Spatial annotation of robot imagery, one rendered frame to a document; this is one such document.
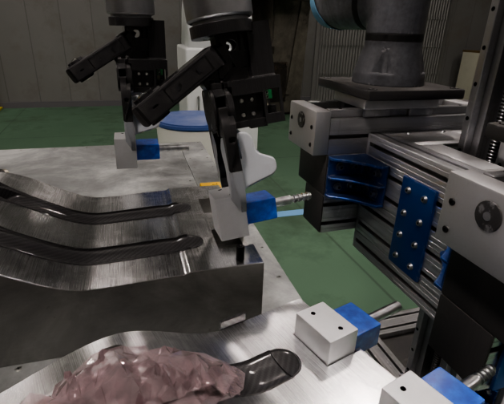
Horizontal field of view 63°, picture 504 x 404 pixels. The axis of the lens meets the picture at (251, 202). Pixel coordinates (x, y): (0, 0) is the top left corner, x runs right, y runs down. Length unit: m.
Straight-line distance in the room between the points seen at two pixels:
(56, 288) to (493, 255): 0.46
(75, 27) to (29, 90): 1.09
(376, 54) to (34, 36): 5.92
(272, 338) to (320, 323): 0.05
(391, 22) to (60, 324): 0.77
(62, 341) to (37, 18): 6.17
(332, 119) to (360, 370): 0.55
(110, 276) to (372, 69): 0.66
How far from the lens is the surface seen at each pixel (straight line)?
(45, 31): 6.55
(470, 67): 8.42
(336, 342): 0.40
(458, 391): 0.41
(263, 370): 0.41
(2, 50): 6.66
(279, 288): 0.60
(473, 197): 0.51
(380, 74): 0.90
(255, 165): 0.48
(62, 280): 0.49
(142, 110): 0.46
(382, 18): 0.92
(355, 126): 0.88
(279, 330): 0.44
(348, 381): 0.41
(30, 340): 0.51
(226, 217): 0.49
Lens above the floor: 1.14
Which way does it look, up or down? 23 degrees down
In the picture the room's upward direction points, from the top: 2 degrees clockwise
